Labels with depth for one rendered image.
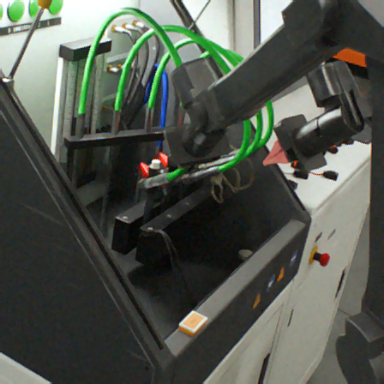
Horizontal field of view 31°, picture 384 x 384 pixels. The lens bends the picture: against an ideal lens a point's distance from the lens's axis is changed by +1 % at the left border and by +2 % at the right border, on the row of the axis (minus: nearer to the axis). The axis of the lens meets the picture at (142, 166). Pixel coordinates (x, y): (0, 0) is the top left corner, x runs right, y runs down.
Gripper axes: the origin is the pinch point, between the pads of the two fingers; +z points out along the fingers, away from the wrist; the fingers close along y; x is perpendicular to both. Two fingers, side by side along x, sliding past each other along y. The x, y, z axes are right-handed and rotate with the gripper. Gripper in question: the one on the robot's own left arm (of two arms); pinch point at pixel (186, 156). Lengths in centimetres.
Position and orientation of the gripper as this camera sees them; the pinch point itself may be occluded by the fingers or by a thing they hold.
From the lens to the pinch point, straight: 123.3
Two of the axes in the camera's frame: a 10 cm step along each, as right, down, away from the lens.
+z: -1.5, 2.7, 9.5
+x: 2.5, 9.4, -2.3
